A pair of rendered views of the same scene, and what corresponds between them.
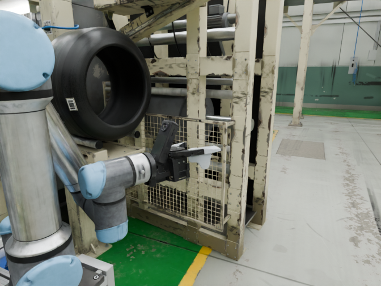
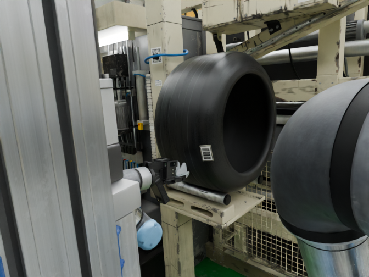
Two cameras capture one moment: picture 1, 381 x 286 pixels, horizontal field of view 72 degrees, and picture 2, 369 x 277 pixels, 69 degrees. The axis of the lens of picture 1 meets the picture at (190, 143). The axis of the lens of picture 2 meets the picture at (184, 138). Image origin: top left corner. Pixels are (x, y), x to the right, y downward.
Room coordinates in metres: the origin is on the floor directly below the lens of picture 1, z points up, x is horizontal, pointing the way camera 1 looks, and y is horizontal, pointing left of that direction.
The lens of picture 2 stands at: (0.30, 0.46, 1.37)
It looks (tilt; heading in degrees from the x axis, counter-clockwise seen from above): 11 degrees down; 10
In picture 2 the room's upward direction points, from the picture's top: 3 degrees counter-clockwise
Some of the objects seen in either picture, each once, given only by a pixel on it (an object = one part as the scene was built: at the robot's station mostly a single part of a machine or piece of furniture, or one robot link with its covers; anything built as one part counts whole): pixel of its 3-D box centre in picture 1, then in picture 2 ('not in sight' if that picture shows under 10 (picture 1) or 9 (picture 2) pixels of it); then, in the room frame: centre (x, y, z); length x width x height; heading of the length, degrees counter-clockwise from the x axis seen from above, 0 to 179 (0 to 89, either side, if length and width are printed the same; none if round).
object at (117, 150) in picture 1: (101, 151); (214, 200); (1.54, 0.55, 0.80); 0.37 x 0.36 x 0.02; 147
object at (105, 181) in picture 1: (106, 178); not in sight; (0.56, 0.19, 1.04); 0.11 x 0.08 x 0.09; 130
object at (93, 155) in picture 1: (80, 151); (195, 203); (1.42, 0.62, 0.83); 0.36 x 0.09 x 0.06; 57
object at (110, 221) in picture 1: (108, 213); not in sight; (0.57, 0.20, 0.94); 0.11 x 0.08 x 0.11; 40
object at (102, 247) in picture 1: (85, 247); not in sight; (1.67, 0.77, 0.02); 0.27 x 0.27 x 0.04; 57
